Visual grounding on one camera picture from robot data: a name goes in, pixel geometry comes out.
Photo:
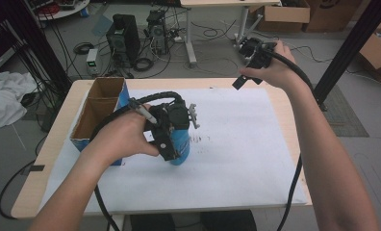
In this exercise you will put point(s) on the closed brown cardboard box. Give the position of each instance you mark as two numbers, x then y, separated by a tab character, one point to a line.
333	14

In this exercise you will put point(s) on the person's right hand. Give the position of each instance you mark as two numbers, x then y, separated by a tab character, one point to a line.
281	72

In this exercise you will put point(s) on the blue cup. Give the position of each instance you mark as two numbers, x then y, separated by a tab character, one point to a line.
183	146

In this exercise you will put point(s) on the white table mat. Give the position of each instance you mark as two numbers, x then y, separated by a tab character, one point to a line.
243	154

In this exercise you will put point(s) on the grey computer tower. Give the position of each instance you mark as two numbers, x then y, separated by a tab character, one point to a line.
158	30

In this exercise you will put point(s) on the black computer tower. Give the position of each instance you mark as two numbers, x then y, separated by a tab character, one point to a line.
124	35

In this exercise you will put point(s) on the white power strip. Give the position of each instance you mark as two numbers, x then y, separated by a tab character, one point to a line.
178	39

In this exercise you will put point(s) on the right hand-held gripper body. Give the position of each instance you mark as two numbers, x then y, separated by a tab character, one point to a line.
257	53

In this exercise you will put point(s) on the white power supply unit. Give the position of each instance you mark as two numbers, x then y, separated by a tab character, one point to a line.
92	61

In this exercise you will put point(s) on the blue cardboard box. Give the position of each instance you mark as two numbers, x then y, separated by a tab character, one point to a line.
97	109

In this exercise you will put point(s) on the black metal stand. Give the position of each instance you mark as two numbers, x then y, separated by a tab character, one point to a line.
349	51

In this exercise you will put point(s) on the grey floor mat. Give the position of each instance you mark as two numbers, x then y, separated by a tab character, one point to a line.
345	112

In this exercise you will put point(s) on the person's left hand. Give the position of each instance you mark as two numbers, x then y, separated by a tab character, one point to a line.
124	134

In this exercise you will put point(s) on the open brown cardboard box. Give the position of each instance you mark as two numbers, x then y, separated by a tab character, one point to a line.
286	16

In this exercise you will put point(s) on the white-legged desk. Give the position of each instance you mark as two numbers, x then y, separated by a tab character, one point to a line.
230	2

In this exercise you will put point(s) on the cardboard box with contents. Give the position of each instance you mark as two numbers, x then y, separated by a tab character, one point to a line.
379	51

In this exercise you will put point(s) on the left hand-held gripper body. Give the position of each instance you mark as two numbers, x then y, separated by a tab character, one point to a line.
171	117

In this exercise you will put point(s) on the black tape strip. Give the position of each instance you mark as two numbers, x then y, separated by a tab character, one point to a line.
36	168

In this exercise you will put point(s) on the round white table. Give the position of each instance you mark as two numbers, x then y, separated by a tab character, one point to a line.
66	11

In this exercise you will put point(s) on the white cloth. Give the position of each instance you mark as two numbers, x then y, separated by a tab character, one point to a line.
5	96

